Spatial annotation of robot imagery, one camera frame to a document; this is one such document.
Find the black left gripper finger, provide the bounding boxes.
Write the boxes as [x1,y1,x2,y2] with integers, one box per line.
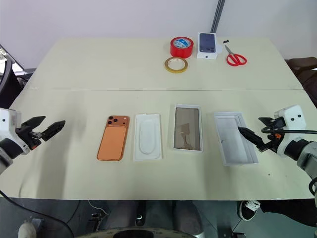
[40,120,66,142]
[21,116,47,133]

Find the red tape roll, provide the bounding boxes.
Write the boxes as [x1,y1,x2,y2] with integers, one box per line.
[169,36,194,59]

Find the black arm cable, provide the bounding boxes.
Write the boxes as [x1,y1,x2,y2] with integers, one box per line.
[0,189,75,238]
[260,125,317,136]

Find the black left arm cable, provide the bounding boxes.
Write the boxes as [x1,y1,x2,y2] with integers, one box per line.
[0,189,75,238]

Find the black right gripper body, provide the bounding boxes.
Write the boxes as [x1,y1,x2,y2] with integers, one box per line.
[257,117,286,153]

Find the white round foot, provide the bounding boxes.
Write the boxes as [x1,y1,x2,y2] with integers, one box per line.
[17,217,46,238]

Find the brown chair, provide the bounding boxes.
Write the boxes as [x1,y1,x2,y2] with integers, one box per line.
[284,56,317,111]

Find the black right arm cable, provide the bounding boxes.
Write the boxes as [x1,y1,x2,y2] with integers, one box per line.
[260,125,317,136]

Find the black office chair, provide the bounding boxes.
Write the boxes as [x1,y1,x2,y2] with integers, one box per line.
[0,44,31,110]

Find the orange smartphone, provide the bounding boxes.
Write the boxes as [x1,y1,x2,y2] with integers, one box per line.
[96,115,131,162]

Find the white phone box dark print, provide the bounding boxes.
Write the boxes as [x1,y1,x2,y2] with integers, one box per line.
[196,32,218,60]

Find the red handled scissors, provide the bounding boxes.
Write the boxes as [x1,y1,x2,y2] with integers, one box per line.
[224,44,248,67]

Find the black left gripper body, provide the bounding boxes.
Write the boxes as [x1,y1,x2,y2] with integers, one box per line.
[15,123,43,151]

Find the white plastic insert tray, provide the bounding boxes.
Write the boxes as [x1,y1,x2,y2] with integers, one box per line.
[133,113,164,163]

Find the thin white cable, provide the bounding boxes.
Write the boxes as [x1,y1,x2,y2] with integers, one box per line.
[87,200,111,225]

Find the black trouser leg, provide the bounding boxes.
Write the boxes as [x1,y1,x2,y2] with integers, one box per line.
[259,197,317,228]

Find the yellow tape roll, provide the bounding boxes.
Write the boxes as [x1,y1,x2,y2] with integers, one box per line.
[164,56,189,74]

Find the black and white sneaker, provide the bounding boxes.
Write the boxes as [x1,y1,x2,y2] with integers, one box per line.
[237,199,261,222]

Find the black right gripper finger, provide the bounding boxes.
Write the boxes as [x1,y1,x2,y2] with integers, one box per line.
[237,126,265,149]
[258,116,275,127]

